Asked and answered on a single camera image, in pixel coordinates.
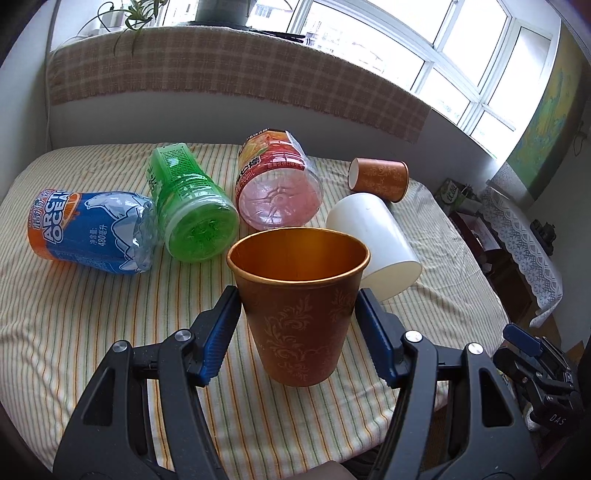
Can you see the dark wooden cabinet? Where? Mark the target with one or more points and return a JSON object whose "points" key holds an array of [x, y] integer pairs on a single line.
{"points": [[503, 277]]}

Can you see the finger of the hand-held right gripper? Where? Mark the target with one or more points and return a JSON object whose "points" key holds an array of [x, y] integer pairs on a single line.
{"points": [[521, 337]]}

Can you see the green leafy plant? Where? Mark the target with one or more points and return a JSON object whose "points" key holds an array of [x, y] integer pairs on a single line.
{"points": [[138, 14]]}

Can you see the white lace cloth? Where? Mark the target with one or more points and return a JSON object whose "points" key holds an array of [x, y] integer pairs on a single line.
{"points": [[526, 249]]}

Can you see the blue and orange label bottle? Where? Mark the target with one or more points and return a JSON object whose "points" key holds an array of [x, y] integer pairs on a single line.
{"points": [[92, 230]]}

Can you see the white cup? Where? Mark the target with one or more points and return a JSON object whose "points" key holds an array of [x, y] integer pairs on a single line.
{"points": [[369, 230]]}

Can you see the small brown patterned cup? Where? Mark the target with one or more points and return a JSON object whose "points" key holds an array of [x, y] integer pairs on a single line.
{"points": [[383, 180]]}

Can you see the green plastic bottle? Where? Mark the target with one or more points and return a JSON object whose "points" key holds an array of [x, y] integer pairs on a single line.
{"points": [[189, 194]]}

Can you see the wall poster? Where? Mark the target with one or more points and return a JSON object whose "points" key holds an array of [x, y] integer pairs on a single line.
{"points": [[549, 120]]}

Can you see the green and white box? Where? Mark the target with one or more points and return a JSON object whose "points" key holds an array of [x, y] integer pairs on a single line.
{"points": [[450, 196]]}

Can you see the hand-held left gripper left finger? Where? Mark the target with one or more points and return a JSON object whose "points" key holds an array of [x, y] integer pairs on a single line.
{"points": [[217, 339]]}

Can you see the striped yellow cloth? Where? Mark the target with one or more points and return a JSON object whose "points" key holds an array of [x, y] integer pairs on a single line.
{"points": [[92, 323]]}

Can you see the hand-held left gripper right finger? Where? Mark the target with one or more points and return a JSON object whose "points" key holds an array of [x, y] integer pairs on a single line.
{"points": [[375, 339]]}

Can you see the white framed window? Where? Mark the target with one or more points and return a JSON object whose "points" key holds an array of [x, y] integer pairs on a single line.
{"points": [[392, 41]]}

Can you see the small dark object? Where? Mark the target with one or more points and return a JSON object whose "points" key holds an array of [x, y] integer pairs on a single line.
{"points": [[544, 233]]}

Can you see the plaid beige cloth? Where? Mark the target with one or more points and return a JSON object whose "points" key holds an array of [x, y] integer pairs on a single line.
{"points": [[231, 83]]}

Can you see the large brown patterned cup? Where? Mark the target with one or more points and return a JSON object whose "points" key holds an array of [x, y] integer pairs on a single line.
{"points": [[295, 323]]}

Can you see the pink bottle with orange label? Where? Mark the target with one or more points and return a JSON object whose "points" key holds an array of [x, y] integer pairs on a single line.
{"points": [[277, 184]]}

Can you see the dark flower pot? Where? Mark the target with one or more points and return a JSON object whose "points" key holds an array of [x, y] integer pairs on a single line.
{"points": [[226, 11]]}

